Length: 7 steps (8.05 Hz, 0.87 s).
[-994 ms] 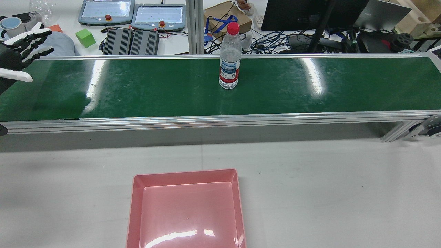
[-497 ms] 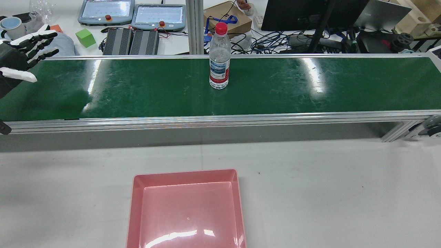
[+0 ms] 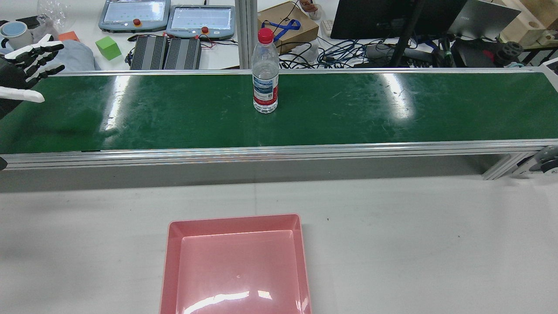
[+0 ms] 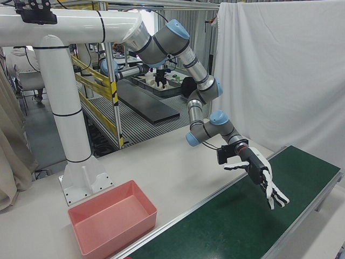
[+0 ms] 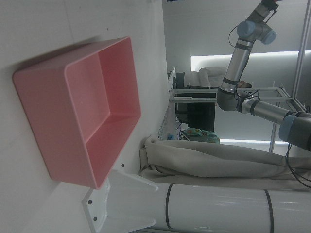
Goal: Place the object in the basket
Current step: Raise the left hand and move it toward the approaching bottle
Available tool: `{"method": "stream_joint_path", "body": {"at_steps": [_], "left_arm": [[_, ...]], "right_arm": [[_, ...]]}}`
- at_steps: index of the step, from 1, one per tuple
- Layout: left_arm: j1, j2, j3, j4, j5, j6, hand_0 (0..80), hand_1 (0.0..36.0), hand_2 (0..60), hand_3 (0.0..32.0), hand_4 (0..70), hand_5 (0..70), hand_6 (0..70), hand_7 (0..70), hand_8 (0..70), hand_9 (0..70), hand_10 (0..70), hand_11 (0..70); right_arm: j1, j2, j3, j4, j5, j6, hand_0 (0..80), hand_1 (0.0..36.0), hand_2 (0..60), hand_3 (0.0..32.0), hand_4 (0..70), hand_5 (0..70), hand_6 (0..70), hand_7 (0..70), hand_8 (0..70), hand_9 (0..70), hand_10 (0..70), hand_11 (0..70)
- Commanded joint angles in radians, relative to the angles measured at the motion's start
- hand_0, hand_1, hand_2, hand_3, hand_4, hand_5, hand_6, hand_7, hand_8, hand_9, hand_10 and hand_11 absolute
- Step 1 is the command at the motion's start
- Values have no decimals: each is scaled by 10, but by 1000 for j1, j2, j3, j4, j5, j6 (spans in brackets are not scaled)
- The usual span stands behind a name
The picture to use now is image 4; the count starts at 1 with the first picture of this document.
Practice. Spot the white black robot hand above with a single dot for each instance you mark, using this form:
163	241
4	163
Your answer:
256	164

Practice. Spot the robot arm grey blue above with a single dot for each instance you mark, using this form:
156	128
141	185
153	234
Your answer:
172	40

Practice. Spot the background robot arm grey blue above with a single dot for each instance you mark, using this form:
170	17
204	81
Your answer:
129	71

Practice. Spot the black bulky object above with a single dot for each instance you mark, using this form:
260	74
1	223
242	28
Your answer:
188	86

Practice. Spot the pink plastic basket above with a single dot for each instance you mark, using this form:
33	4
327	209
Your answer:
89	237

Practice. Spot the white fabric sheet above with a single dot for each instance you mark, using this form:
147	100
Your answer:
283	67

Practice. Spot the grey tray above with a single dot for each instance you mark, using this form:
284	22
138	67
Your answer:
172	91

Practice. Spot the black background robot gripper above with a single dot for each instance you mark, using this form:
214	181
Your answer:
161	79

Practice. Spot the yellow safety railing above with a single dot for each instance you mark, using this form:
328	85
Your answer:
91	78

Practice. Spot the white tubular robot stand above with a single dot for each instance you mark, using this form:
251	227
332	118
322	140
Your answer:
64	94

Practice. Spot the white chair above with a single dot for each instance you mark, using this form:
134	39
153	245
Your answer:
29	81

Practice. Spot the beige curtain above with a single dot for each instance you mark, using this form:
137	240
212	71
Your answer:
13	162

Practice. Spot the seated person in white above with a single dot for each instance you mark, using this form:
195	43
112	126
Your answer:
21	62

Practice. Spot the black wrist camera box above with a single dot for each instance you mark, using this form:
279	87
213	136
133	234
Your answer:
223	155

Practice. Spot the green conveyor belt aluminium frame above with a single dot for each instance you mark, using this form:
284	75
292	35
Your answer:
229	229

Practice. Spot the black camera on stand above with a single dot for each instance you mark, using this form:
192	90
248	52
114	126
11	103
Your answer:
37	16

